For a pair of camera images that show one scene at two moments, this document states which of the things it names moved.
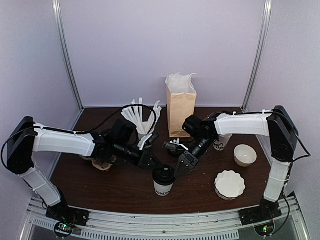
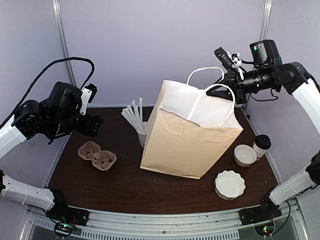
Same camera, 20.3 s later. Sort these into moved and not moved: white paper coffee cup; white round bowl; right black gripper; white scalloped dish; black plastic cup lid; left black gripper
Moved: white paper coffee cup; right black gripper; left black gripper; black plastic cup lid
Not moved: white scalloped dish; white round bowl
